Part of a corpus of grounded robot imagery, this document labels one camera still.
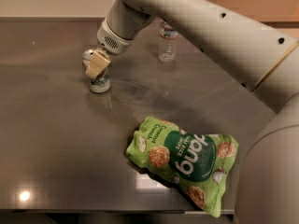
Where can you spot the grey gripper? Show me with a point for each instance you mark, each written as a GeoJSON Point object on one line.
{"type": "Point", "coordinates": [112, 40]}

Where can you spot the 7up soda can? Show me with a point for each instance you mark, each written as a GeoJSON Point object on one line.
{"type": "Point", "coordinates": [102, 82]}

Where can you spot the green rice chip bag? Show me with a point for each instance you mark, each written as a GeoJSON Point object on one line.
{"type": "Point", "coordinates": [197, 163]}

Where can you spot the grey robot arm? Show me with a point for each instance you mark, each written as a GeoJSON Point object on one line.
{"type": "Point", "coordinates": [262, 59]}

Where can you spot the clear plastic water bottle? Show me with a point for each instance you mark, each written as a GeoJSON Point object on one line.
{"type": "Point", "coordinates": [167, 42]}

